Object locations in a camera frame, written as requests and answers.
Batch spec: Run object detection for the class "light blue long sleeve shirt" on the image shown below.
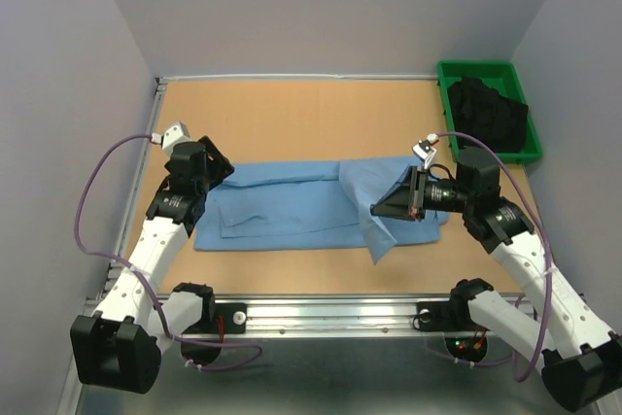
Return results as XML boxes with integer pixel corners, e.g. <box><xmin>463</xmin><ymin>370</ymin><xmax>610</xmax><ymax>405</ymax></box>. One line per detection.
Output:
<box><xmin>194</xmin><ymin>156</ymin><xmax>448</xmax><ymax>262</ymax></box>

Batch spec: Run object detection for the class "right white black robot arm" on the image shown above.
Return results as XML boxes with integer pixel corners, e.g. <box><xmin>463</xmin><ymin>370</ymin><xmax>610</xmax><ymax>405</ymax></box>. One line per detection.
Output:
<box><xmin>371</xmin><ymin>140</ymin><xmax>621</xmax><ymax>412</ymax></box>

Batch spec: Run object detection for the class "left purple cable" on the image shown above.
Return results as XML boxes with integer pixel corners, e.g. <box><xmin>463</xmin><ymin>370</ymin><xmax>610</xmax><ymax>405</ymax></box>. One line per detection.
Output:
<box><xmin>73</xmin><ymin>134</ymin><xmax>263</xmax><ymax>371</ymax></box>

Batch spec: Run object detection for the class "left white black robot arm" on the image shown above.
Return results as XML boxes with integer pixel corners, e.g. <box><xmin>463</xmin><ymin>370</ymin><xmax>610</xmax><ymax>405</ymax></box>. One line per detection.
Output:
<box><xmin>70</xmin><ymin>122</ymin><xmax>234</xmax><ymax>394</ymax></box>

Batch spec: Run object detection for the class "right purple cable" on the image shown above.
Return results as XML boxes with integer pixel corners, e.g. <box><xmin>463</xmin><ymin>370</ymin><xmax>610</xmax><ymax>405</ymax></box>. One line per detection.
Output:
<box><xmin>427</xmin><ymin>131</ymin><xmax>555</xmax><ymax>383</ymax></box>

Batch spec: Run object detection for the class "green plastic bin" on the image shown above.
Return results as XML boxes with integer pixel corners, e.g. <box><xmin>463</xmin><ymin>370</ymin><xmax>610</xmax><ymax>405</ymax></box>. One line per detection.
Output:
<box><xmin>437</xmin><ymin>60</ymin><xmax>542</xmax><ymax>164</ymax></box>

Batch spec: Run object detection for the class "aluminium front rail frame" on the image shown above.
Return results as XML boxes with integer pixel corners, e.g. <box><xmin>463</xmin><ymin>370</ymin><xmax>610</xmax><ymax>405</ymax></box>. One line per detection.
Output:
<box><xmin>77</xmin><ymin>294</ymin><xmax>597</xmax><ymax>339</ymax></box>

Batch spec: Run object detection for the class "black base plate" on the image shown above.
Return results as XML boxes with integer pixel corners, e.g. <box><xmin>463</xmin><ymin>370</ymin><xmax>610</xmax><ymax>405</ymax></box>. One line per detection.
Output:
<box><xmin>176</xmin><ymin>302</ymin><xmax>248</xmax><ymax>336</ymax></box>
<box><xmin>409</xmin><ymin>300</ymin><xmax>502</xmax><ymax>332</ymax></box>

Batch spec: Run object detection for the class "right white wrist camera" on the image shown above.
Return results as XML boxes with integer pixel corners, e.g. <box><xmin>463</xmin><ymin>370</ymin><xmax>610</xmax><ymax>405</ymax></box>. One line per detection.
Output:
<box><xmin>412</xmin><ymin>133</ymin><xmax>438</xmax><ymax>169</ymax></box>

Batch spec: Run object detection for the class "purple cable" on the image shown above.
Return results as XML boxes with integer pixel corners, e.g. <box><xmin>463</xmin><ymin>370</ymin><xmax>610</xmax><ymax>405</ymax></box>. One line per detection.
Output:
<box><xmin>73</xmin><ymin>134</ymin><xmax>263</xmax><ymax>371</ymax></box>
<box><xmin>427</xmin><ymin>131</ymin><xmax>555</xmax><ymax>383</ymax></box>

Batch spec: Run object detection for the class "black crumpled shirt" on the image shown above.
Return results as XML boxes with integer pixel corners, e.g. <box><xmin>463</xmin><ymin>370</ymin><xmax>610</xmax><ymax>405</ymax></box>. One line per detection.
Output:
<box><xmin>447</xmin><ymin>77</ymin><xmax>529</xmax><ymax>154</ymax></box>

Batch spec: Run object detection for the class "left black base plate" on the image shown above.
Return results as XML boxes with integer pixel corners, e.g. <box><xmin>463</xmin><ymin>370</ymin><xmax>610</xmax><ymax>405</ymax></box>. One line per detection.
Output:
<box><xmin>176</xmin><ymin>302</ymin><xmax>248</xmax><ymax>336</ymax></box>

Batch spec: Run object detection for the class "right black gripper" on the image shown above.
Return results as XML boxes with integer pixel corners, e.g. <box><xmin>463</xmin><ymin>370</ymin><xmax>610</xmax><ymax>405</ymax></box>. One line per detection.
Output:
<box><xmin>370</xmin><ymin>166</ymin><xmax>473</xmax><ymax>222</ymax></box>

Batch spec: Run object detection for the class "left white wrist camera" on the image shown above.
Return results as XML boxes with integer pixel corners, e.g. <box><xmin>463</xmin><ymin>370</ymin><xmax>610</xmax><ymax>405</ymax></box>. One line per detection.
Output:
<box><xmin>150</xmin><ymin>121</ymin><xmax>190</xmax><ymax>156</ymax></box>

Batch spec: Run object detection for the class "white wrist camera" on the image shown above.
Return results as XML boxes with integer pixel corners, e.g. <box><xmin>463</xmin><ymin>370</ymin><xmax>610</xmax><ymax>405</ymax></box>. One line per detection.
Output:
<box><xmin>150</xmin><ymin>121</ymin><xmax>190</xmax><ymax>156</ymax></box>
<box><xmin>412</xmin><ymin>133</ymin><xmax>438</xmax><ymax>169</ymax></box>

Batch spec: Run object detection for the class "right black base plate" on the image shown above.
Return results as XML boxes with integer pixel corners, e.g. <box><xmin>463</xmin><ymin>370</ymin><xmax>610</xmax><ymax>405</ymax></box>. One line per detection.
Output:
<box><xmin>409</xmin><ymin>300</ymin><xmax>502</xmax><ymax>332</ymax></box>

